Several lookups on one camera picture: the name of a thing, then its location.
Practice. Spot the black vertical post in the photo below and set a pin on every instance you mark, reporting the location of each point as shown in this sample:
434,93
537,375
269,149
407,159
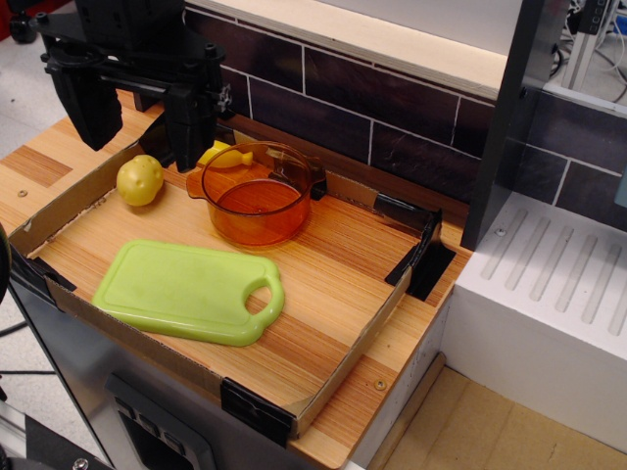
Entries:
529,63

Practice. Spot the black caster wheel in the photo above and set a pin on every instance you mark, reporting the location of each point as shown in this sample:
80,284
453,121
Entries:
19,28

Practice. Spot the yellow toy banana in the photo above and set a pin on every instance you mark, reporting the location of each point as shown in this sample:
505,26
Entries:
222,155

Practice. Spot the green plastic cutting board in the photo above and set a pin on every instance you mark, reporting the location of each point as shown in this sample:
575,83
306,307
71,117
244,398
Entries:
192,293

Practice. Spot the orange transparent pot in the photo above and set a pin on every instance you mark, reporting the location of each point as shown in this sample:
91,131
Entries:
262,204

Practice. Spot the silver oven front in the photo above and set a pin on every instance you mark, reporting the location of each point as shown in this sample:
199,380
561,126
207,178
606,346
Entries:
141,417

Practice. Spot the white sink drainboard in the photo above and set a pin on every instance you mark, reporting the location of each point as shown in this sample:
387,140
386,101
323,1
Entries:
538,315

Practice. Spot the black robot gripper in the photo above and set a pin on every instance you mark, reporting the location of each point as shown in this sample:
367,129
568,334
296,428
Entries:
143,42

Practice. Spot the yellow toy potato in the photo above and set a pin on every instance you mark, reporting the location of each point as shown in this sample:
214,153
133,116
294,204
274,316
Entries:
140,180

